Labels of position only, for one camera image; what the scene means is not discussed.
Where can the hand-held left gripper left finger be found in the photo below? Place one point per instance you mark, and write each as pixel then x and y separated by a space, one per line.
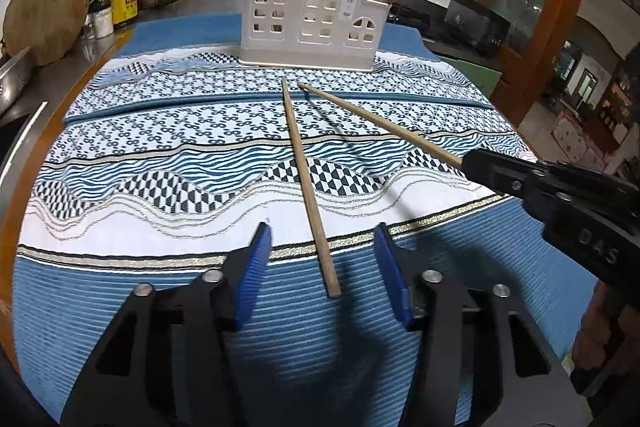
pixel 252 277

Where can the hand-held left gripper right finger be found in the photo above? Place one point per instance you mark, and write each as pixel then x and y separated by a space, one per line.
pixel 392 277

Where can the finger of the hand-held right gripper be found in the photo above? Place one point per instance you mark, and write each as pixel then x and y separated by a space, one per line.
pixel 500 174

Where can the white plastic chopstick holder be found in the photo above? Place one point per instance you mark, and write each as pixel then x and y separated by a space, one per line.
pixel 310 22

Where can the person's right hand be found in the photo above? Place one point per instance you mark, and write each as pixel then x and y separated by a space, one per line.
pixel 592 347

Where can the pink patterned floor mat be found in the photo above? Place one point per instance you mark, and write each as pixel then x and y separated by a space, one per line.
pixel 575 142

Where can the green flat panel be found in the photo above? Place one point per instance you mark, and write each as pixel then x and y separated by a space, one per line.
pixel 484 76

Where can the blue patterned table mat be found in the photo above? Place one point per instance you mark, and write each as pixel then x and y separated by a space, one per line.
pixel 175 167

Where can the black countertop appliance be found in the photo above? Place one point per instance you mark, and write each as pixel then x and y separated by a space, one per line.
pixel 475 24

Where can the black induction cooktop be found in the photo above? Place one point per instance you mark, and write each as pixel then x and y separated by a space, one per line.
pixel 407 19

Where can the white spice jar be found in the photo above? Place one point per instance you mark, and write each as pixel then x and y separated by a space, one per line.
pixel 103 21

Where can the small glass spice jar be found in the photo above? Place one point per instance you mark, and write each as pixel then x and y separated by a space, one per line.
pixel 88 27

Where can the metal colander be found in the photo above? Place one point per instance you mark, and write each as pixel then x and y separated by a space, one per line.
pixel 12 79

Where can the round wooden cutting board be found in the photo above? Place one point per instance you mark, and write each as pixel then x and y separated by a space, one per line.
pixel 45 14

